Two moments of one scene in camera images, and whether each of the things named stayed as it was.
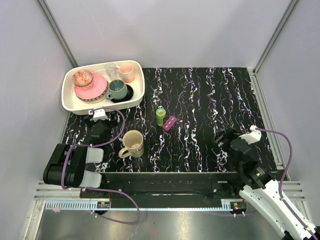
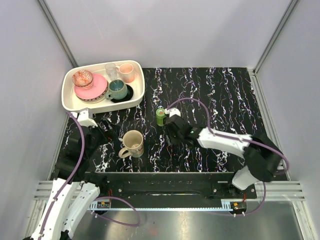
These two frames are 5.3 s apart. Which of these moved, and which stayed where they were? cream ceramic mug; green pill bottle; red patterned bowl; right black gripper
Moved: right black gripper
Stayed: green pill bottle; red patterned bowl; cream ceramic mug
